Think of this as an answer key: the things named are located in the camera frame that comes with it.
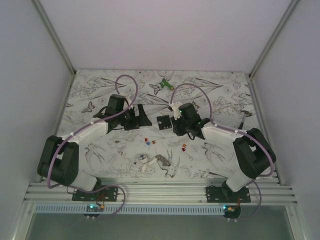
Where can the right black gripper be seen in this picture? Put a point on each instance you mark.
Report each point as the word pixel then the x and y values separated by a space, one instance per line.
pixel 177 130

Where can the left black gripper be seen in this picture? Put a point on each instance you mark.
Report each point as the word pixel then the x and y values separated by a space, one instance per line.
pixel 141 120

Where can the black fuse box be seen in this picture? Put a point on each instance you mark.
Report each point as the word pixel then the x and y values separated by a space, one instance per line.
pixel 164 122

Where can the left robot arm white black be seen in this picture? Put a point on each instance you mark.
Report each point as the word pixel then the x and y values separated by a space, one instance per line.
pixel 59 161

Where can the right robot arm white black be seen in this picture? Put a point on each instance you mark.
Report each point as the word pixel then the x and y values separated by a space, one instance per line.
pixel 253 153

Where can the floral printed table mat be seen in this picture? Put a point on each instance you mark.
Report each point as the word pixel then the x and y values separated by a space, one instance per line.
pixel 219 96

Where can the white pipe fitting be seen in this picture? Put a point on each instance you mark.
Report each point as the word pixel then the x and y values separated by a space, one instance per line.
pixel 145 163

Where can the green spray nozzle toy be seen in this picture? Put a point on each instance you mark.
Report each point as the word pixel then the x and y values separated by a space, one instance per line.
pixel 164 83

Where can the small grey hammer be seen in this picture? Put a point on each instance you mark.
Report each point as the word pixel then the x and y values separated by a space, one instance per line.
pixel 245 115

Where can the right small circuit board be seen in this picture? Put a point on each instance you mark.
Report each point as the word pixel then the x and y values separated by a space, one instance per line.
pixel 231 208

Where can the small circuit board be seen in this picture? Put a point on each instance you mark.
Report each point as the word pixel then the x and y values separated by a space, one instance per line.
pixel 231 208
pixel 95 207

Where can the left small circuit board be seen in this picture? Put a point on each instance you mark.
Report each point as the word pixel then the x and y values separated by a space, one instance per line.
pixel 95 207

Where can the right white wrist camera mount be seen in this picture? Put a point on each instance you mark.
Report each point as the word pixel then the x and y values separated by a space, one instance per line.
pixel 176 111

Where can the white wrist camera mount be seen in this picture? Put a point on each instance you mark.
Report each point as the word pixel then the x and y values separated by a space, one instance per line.
pixel 176 111
pixel 127 96

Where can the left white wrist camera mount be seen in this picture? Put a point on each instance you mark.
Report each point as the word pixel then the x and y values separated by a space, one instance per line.
pixel 127 96

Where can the grey metal bracket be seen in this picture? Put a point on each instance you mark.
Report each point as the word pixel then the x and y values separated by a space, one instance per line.
pixel 162 161

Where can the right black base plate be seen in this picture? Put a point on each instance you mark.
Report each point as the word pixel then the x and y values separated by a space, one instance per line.
pixel 221 194

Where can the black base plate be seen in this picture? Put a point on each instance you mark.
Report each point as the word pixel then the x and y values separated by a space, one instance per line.
pixel 109 194
pixel 221 194

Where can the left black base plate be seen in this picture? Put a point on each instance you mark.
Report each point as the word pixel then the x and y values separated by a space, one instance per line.
pixel 109 194

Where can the aluminium rail frame front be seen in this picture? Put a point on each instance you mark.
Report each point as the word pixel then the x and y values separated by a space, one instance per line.
pixel 170 191

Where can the perforated grey cable duct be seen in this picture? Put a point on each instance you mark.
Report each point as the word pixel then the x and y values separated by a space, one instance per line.
pixel 132 209

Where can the left aluminium corner post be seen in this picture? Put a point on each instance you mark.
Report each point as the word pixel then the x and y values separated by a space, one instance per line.
pixel 40 10

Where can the aluminium corner post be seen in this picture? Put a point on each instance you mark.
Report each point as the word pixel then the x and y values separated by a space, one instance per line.
pixel 40 10
pixel 274 37

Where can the right aluminium corner post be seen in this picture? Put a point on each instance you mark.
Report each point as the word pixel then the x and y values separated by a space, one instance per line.
pixel 274 37

